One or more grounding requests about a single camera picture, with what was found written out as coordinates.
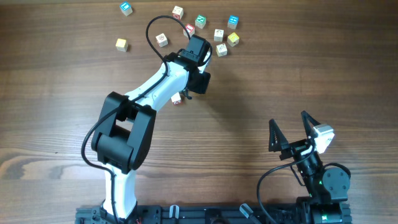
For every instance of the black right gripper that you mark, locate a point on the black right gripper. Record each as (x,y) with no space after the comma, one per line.
(293,149)

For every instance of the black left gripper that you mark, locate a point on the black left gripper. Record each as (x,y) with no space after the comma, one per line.
(202,87)

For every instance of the red I block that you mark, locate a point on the red I block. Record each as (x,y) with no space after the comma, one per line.
(189,30)

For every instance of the yellow W block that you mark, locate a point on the yellow W block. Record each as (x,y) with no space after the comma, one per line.
(221,50)

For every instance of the red shell block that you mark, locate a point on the red shell block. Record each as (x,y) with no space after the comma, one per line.
(161,40)

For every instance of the red A block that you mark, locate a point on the red A block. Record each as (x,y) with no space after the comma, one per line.
(176,99)

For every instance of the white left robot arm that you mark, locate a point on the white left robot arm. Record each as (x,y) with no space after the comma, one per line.
(123,136)

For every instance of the blue Z block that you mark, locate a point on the blue Z block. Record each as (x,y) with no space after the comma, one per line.
(218,35)

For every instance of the green N top block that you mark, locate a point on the green N top block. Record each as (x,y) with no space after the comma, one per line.
(200,21)

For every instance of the yellow-top block right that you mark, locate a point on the yellow-top block right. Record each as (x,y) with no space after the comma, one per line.
(233,39)

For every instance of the red M block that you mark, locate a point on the red M block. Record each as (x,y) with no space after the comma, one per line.
(177,12)

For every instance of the blue-top block right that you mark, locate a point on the blue-top block right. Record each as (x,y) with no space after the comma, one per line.
(233,22)

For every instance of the blue-top block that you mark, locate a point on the blue-top block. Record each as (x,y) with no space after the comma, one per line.
(233,22)
(126,8)

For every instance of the yellow-top block number 3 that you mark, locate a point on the yellow-top block number 3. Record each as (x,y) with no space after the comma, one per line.
(122,45)

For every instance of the blue-top block far left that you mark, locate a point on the blue-top block far left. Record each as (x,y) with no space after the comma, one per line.
(126,8)

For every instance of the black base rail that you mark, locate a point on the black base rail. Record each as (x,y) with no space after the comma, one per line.
(217,214)

